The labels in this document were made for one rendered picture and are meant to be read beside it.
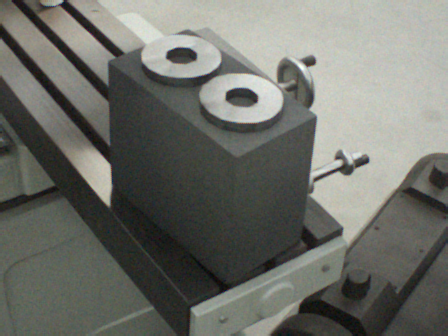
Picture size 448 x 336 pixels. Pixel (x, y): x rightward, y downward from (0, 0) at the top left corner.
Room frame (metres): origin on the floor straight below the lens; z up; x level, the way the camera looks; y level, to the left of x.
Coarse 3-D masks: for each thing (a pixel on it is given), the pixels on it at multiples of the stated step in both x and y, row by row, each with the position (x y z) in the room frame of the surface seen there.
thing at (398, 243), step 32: (416, 192) 1.27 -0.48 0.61; (384, 224) 1.20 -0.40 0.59; (416, 224) 1.20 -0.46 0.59; (352, 256) 1.12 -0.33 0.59; (384, 256) 1.12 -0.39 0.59; (416, 256) 1.12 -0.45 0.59; (352, 288) 1.01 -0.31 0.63; (384, 288) 1.03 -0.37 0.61; (416, 288) 1.06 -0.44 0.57; (352, 320) 0.97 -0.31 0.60; (384, 320) 0.98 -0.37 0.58; (416, 320) 0.99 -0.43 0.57
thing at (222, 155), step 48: (144, 48) 0.91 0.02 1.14; (192, 48) 0.91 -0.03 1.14; (144, 96) 0.85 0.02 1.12; (192, 96) 0.83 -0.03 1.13; (240, 96) 0.83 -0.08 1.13; (288, 96) 0.84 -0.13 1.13; (144, 144) 0.85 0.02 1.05; (192, 144) 0.78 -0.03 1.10; (240, 144) 0.75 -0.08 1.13; (288, 144) 0.78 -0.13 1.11; (144, 192) 0.85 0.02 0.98; (192, 192) 0.78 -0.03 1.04; (240, 192) 0.74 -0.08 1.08; (288, 192) 0.78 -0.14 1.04; (192, 240) 0.78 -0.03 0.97; (240, 240) 0.74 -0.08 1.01; (288, 240) 0.79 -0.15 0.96
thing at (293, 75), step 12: (288, 60) 1.57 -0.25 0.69; (300, 60) 1.56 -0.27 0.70; (312, 60) 1.57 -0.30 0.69; (276, 72) 1.60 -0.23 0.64; (288, 72) 1.58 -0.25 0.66; (300, 72) 1.54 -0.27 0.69; (288, 84) 1.54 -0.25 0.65; (300, 84) 1.55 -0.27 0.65; (312, 84) 1.52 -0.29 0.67; (300, 96) 1.54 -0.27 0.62; (312, 96) 1.51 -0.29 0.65
